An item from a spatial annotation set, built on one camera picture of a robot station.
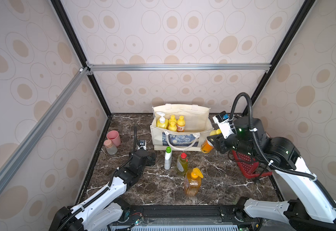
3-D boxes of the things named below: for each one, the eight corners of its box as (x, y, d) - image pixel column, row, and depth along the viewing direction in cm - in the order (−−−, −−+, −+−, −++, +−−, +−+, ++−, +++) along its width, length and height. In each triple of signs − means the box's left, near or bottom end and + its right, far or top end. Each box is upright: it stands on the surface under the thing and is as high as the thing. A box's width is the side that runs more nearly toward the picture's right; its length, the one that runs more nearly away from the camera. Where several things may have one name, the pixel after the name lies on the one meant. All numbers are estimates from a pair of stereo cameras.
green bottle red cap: (177, 176, 89) (178, 164, 76) (176, 165, 93) (177, 152, 80) (185, 176, 89) (188, 164, 76) (185, 165, 93) (187, 152, 80)
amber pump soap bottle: (185, 197, 81) (191, 181, 61) (185, 186, 85) (189, 168, 65) (196, 197, 81) (204, 181, 61) (194, 186, 85) (202, 168, 65)
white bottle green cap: (165, 169, 91) (164, 155, 77) (167, 160, 95) (166, 146, 81) (170, 170, 91) (170, 156, 77) (172, 161, 94) (172, 147, 80)
